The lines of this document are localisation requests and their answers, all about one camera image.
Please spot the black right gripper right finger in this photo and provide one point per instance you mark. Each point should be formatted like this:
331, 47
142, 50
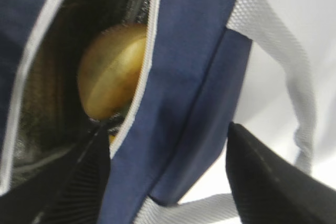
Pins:
267, 189

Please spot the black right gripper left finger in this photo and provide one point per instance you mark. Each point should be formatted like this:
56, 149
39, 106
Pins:
70, 190

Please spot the brown bread roll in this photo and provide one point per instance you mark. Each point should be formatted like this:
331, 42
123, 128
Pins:
110, 68

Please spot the navy and white lunch bag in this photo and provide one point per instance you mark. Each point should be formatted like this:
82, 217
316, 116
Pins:
168, 145

